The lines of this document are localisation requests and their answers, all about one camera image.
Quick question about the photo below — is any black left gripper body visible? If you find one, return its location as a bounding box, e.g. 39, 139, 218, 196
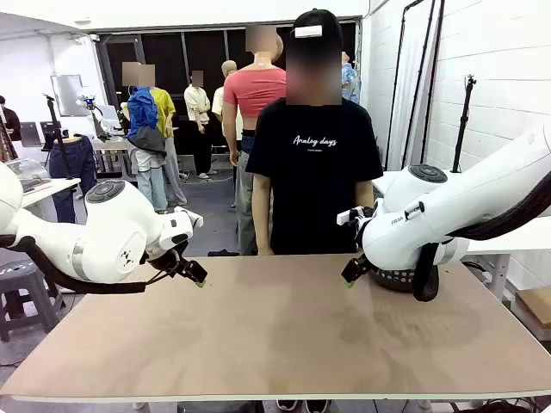
162, 245, 191, 274

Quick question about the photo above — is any person's right forearm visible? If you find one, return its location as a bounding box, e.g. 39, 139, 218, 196
252, 206, 276, 256

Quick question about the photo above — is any person's left forearm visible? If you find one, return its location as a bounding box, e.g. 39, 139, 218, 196
355, 180, 375, 213

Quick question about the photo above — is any black plastic mesh basket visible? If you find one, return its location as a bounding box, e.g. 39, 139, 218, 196
369, 265, 440, 294

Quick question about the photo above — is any person in black t-shirt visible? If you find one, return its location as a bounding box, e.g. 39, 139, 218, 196
245, 8, 384, 256

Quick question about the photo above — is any grey metal workbench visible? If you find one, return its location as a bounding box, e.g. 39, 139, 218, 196
92, 136, 130, 178

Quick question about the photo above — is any mannequin with blue jeans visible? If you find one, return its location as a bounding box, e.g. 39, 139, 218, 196
48, 133, 98, 225

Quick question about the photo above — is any grey plastic stool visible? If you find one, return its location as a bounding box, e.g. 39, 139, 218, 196
0, 257, 66, 343

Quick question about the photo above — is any clear plastic cover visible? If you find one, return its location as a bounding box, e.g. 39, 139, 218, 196
6, 157, 52, 194

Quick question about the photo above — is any brown cardboard box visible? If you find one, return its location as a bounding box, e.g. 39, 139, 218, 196
514, 286, 551, 341

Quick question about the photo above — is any small white background robot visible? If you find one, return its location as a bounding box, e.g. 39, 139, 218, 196
76, 85, 104, 130

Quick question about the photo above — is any mannequin with blue floral shirt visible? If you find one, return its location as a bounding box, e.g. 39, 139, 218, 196
342, 51, 362, 105

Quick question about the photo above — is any black stand pole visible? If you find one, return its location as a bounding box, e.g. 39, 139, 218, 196
406, 0, 434, 168
423, 0, 447, 161

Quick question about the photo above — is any white reflector panel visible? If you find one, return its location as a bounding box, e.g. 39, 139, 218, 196
50, 75, 85, 117

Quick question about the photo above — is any black bent pipe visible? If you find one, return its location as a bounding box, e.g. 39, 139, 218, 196
387, 0, 422, 170

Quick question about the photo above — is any person in dark clothes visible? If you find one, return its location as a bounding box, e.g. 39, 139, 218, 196
0, 95, 22, 143

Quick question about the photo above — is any black cap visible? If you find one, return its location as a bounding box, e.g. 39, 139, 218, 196
290, 8, 344, 44

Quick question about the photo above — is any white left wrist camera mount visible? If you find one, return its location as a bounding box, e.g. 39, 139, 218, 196
174, 206, 204, 229

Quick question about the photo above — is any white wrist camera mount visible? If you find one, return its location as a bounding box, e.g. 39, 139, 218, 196
336, 206, 367, 227
174, 206, 204, 229

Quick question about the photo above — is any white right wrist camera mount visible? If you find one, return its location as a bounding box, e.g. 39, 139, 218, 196
336, 206, 367, 227

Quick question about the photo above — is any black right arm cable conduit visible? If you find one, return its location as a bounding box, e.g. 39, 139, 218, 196
411, 171, 551, 302

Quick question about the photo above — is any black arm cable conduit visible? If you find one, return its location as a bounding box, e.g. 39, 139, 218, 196
411, 171, 551, 302
0, 234, 147, 296

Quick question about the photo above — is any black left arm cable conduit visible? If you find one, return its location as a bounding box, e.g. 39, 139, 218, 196
0, 234, 147, 296

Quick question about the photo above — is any black tripod with camera head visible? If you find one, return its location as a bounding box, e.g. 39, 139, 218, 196
451, 75, 479, 174

